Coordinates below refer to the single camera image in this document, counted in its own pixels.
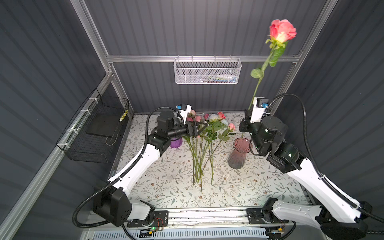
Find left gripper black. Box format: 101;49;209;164
166;119;206;141

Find light pink rose stem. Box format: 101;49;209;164
203;123;236;170

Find pink glass vase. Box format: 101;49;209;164
227;138;251;170

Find white spray rose stem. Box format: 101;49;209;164
189;114;234;189

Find red pink rose stem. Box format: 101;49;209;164
208;112;229;184

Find deep pink rose stem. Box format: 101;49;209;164
248;20;297;110

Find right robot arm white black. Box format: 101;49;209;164
240;109;372;240

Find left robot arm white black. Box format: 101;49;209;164
94;104;200;227

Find blue purple glass vase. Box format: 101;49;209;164
170;138;183;149

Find small pink spray roses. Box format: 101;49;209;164
183;110;203;185

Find yellow tube in basket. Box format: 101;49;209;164
120;110;129;122

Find floral patterned table mat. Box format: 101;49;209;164
129;132;308;209

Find tubes in white basket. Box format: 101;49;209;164
200;75;238;84

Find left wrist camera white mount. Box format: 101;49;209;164
176;104;192;125

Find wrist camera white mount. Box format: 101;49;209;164
250;97;269;124
176;104;192;125

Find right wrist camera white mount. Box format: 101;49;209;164
250;97;269;124

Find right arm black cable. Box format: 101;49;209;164
266;93;384;224

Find white wire mesh basket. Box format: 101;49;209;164
173;58;242;85

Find black wire basket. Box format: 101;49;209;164
57;90;130;164

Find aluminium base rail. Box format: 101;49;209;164
79;205;328;240

